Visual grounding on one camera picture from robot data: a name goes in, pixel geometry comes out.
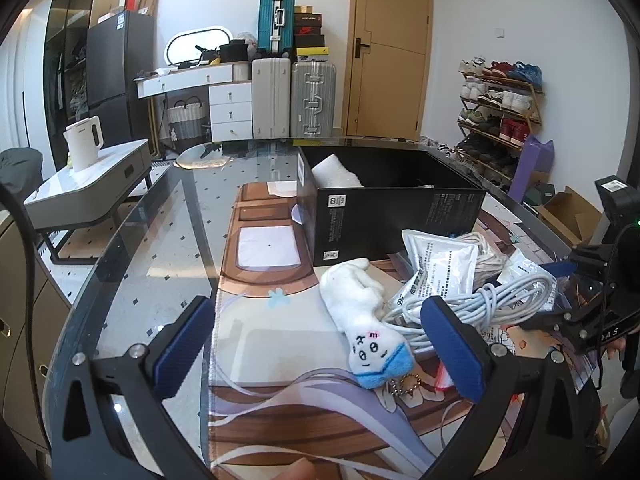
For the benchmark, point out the oval white-framed mirror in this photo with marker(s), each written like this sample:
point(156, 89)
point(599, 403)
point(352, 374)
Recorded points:
point(197, 45)

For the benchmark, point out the white suitcase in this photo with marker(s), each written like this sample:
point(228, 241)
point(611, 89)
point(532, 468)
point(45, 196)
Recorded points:
point(271, 100)

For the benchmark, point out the dark green boxes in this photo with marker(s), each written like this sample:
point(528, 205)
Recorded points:
point(540, 194)

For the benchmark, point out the white rolled towel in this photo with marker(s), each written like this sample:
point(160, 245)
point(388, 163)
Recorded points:
point(336, 172)

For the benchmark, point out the open cardboard box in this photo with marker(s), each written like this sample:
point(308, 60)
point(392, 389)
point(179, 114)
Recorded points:
point(570, 215)

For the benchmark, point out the person's left hand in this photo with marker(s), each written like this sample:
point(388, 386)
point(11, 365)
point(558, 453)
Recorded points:
point(300, 471)

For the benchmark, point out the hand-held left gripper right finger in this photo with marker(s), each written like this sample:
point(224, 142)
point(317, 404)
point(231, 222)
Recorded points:
point(452, 347)

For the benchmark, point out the white plush toy blue base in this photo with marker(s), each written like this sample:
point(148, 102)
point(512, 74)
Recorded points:
point(357, 305)

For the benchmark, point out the grey side table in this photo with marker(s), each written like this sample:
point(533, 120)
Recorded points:
point(90, 187)

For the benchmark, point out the purple bag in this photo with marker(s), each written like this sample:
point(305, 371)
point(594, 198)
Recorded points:
point(532, 165)

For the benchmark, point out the white paper napkin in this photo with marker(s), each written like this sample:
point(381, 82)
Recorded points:
point(282, 188)

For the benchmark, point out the clear labelled plastic packet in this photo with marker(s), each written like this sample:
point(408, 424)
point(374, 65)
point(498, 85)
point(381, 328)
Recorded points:
point(525, 272)

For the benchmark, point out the loose scattered sneakers group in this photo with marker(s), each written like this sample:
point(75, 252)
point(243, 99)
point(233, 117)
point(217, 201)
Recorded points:
point(440, 146)

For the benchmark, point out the silver foil pouch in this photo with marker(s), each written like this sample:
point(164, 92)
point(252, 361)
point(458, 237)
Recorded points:
point(440, 260)

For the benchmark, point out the collection of racked shoes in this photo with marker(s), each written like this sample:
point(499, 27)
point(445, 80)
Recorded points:
point(512, 130)

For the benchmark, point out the dark cloth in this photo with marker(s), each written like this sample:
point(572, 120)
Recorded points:
point(20, 172)

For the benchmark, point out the black shoe box red label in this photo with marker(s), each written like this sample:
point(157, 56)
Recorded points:
point(307, 19)

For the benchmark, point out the beige cabinet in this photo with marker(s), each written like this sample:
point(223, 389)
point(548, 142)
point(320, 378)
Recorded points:
point(25, 350)

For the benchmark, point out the white dressing table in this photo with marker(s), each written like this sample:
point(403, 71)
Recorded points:
point(225, 100)

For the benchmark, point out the silver suitcase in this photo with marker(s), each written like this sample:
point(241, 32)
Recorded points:
point(312, 100)

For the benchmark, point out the wooden door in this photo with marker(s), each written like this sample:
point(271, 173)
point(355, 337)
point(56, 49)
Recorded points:
point(390, 60)

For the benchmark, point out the white electric kettle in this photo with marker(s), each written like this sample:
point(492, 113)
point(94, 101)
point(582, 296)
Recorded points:
point(85, 142)

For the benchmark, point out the brown shoe box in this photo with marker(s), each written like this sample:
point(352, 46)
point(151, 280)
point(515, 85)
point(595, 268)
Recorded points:
point(303, 9)

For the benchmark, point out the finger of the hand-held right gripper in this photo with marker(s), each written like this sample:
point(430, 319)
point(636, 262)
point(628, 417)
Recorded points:
point(560, 266)
point(545, 321)

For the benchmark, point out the grey fluffy item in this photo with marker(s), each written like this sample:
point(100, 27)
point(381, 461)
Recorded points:
point(247, 38)

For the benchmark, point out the printed desk mat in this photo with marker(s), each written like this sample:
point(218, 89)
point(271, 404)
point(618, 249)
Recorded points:
point(280, 320)

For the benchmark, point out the black shoe box red logo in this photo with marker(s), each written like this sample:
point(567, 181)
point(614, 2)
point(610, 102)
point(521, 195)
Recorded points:
point(307, 30)

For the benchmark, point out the clear red-seal zip bag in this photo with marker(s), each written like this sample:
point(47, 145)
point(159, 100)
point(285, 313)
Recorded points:
point(443, 382)

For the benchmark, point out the black cardboard box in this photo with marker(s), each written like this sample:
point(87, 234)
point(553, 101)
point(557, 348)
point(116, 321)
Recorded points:
point(380, 220)

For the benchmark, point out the dark glass wardrobe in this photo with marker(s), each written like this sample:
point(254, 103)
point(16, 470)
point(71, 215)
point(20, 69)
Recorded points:
point(67, 35)

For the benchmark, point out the woven storage basket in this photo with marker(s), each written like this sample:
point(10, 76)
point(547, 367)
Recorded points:
point(186, 122)

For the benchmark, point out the teal suitcase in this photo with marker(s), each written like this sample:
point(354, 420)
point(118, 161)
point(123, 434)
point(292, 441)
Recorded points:
point(275, 22)

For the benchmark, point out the black refrigerator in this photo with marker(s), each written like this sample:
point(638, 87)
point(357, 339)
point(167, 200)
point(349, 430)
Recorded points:
point(120, 70)

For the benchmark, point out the white cylindrical bin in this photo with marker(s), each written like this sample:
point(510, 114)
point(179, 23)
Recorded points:
point(241, 71)

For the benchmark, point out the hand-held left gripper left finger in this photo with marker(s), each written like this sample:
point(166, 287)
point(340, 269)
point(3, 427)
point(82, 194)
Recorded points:
point(182, 347)

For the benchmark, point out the black bag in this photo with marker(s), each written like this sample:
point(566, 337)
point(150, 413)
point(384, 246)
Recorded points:
point(235, 51)

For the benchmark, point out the person's right hand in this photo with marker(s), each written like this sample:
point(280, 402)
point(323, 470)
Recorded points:
point(621, 347)

